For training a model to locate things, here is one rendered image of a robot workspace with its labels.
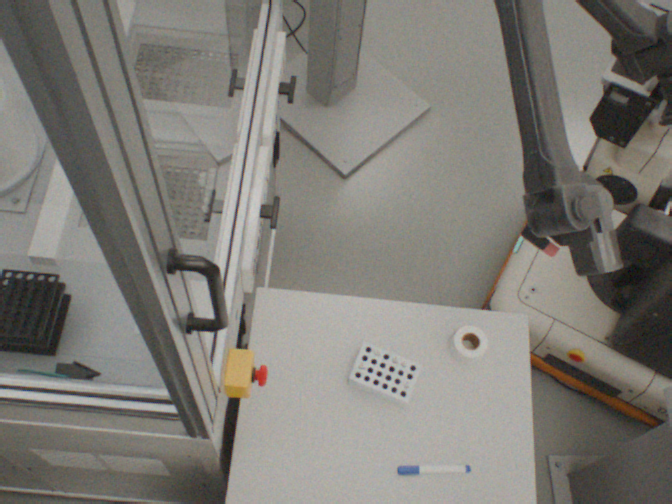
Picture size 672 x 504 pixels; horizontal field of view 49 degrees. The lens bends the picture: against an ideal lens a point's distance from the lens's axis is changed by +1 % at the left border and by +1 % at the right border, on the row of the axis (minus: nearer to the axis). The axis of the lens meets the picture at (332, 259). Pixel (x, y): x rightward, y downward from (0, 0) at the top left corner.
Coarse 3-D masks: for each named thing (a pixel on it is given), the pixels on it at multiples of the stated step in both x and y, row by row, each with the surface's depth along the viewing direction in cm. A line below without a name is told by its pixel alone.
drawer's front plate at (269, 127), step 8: (280, 32) 166; (280, 40) 165; (280, 48) 164; (280, 56) 163; (272, 64) 162; (280, 64) 162; (272, 72) 161; (280, 72) 163; (272, 80) 160; (280, 80) 165; (272, 88) 159; (272, 96) 158; (280, 96) 170; (272, 104) 157; (272, 112) 156; (264, 120) 155; (272, 120) 156; (264, 128) 154; (272, 128) 157; (264, 136) 154; (272, 136) 158; (264, 144) 156; (272, 144) 160; (272, 152) 162
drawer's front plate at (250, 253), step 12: (264, 156) 151; (264, 168) 150; (264, 180) 150; (264, 192) 153; (252, 204) 146; (252, 216) 144; (252, 228) 143; (252, 240) 142; (252, 252) 141; (252, 264) 143; (252, 276) 146; (252, 288) 148
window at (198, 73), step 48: (144, 0) 60; (192, 0) 79; (240, 0) 115; (144, 48) 62; (192, 48) 81; (240, 48) 120; (144, 96) 63; (192, 96) 84; (240, 96) 126; (192, 144) 87; (240, 144) 133; (192, 192) 90; (192, 240) 94; (192, 288) 98
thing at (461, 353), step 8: (464, 328) 150; (472, 328) 150; (456, 336) 149; (464, 336) 150; (472, 336) 151; (480, 336) 150; (456, 344) 149; (480, 344) 149; (456, 352) 149; (464, 352) 148; (472, 352) 148; (480, 352) 148; (464, 360) 150; (472, 360) 149
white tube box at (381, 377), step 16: (368, 352) 150; (384, 352) 147; (368, 368) 146; (384, 368) 147; (400, 368) 146; (416, 368) 146; (352, 384) 147; (368, 384) 144; (384, 384) 145; (400, 384) 144; (400, 400) 143
